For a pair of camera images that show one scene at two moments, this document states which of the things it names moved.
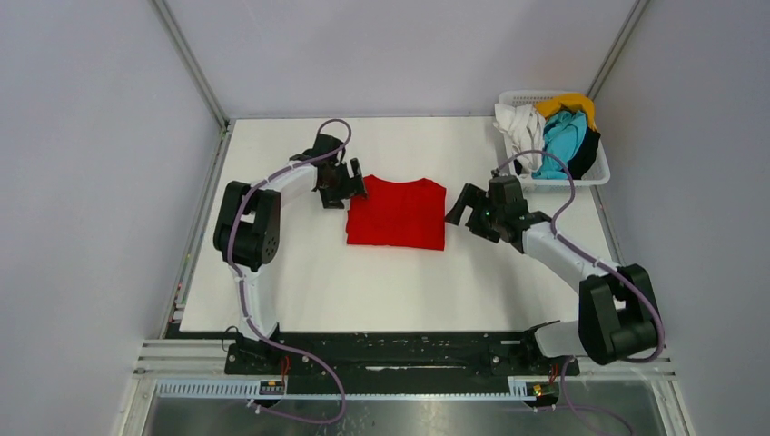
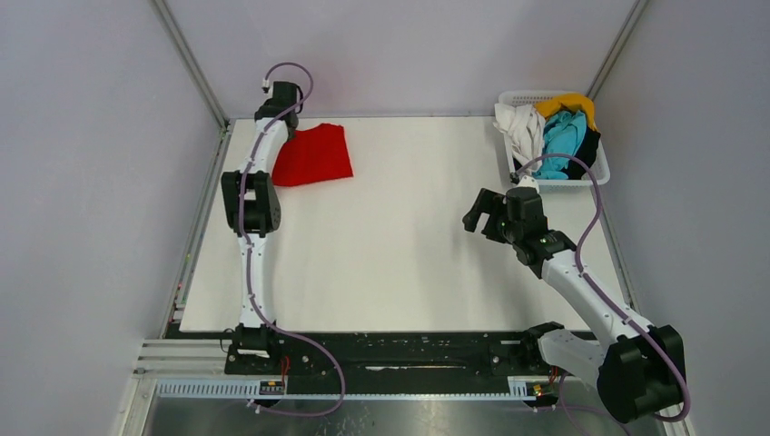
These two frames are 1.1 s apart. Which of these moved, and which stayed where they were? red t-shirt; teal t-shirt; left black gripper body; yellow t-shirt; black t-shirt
Moved: left black gripper body; red t-shirt
Stayed: teal t-shirt; black t-shirt; yellow t-shirt
